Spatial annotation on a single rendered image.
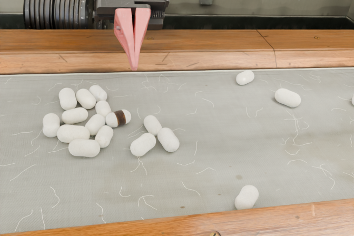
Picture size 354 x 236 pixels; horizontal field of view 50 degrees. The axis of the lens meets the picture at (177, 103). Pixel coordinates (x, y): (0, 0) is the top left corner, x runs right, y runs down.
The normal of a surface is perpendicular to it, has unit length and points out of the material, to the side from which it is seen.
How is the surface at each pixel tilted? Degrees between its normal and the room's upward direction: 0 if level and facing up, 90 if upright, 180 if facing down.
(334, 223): 0
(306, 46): 0
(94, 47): 0
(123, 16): 62
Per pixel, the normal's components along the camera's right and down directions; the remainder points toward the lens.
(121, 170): 0.08, -0.83
